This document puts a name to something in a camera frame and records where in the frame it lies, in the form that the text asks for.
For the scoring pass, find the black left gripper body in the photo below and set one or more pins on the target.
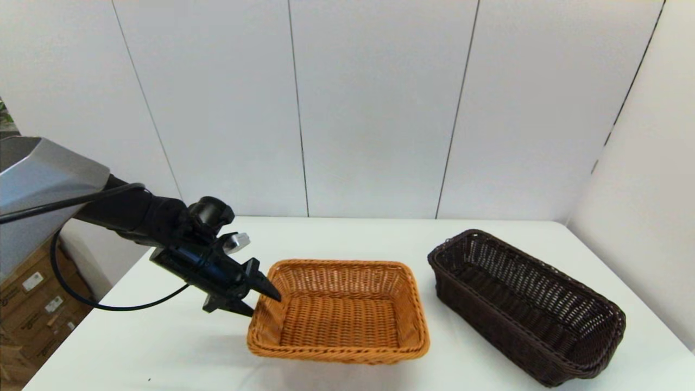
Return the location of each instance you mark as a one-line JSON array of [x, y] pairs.
[[222, 277]]

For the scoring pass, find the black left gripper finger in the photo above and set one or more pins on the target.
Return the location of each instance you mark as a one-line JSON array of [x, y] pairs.
[[265, 285], [236, 306]]

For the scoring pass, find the orange wicker basket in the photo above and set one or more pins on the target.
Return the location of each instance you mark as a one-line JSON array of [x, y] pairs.
[[336, 320]]

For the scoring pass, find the dark brown wicker basket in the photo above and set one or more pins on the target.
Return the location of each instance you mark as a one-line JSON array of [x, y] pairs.
[[543, 347]]

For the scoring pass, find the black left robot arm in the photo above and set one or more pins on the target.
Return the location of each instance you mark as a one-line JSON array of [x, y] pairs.
[[136, 217]]

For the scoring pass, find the brown cardboard box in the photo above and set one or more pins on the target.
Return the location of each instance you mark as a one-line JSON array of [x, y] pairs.
[[13, 369], [32, 323], [21, 290], [59, 339]]

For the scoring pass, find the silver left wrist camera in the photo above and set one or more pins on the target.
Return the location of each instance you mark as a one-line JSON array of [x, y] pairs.
[[238, 241]]

